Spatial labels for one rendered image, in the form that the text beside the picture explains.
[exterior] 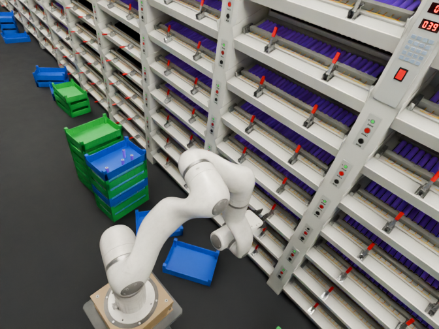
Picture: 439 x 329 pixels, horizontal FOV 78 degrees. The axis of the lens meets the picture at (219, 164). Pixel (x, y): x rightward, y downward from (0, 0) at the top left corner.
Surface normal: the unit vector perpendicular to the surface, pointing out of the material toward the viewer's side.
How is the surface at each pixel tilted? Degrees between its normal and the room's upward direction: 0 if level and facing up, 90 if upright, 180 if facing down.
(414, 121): 21
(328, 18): 111
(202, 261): 0
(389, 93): 90
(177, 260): 0
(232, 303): 0
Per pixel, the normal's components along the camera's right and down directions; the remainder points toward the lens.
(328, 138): -0.14, -0.56
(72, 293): 0.14, -0.74
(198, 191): -0.60, -0.29
